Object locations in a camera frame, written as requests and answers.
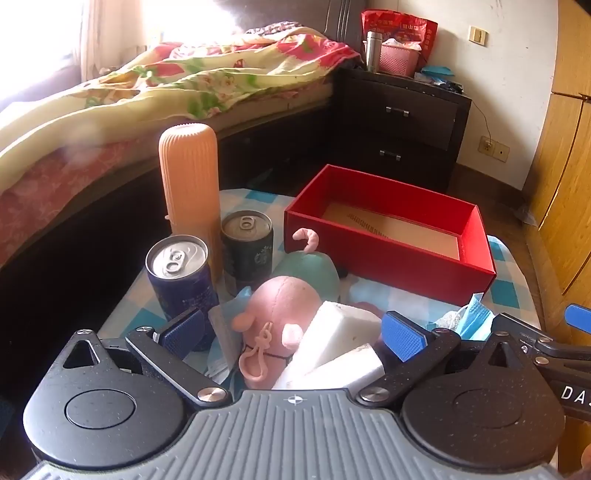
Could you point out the pale blue face mask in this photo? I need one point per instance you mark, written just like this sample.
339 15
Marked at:
224 337

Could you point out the wall power socket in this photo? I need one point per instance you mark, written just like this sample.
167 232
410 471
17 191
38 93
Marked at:
494 148

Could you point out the red plastic bag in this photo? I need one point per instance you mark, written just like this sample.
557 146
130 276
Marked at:
415 25

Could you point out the dark wooden nightstand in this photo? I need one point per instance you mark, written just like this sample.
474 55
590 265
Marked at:
415 138

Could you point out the red cardboard box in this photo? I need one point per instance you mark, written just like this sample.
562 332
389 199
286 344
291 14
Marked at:
392 258

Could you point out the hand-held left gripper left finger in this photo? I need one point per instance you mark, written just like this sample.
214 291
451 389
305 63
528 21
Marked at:
184 330

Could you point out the steel thermos bottle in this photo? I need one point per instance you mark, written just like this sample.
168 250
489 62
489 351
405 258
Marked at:
373 53

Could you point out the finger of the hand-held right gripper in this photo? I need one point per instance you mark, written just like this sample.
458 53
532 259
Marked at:
526 332
579 317

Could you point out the dark bed headboard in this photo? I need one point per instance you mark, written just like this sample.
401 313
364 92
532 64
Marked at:
344 18

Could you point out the white sponge block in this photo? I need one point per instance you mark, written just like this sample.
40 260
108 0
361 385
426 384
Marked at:
341 323
351 369

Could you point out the pink plastic basket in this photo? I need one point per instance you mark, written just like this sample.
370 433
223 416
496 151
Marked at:
399 62

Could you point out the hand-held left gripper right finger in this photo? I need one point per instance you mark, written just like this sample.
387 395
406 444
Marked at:
401 334

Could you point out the teal paper sheet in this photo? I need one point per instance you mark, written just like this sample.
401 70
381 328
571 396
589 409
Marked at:
436 73

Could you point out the dark green drink can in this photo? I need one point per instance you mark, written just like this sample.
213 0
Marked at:
247 258

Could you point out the blue drink can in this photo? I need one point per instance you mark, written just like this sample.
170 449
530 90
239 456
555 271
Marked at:
184 286

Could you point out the dark nightstand drawer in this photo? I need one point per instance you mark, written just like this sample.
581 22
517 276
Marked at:
415 161
415 117

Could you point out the floral blanket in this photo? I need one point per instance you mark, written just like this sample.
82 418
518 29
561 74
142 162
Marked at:
184 92

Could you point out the blue checkered tablecloth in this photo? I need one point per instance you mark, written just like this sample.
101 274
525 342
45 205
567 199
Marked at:
503 277

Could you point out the pink pig plush toy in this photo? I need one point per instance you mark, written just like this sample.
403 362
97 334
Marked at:
277 300

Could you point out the wooden wardrobe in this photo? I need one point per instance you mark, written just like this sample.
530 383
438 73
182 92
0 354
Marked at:
563 161

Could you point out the beige curtain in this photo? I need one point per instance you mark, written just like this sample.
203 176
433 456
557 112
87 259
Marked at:
111 32

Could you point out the wall light switch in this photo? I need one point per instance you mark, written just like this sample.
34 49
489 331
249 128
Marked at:
478 35

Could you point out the dark wooden bed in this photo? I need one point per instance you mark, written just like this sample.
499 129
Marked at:
83 217

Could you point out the small dark clutter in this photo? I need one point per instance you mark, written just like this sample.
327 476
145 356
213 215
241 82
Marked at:
453 86

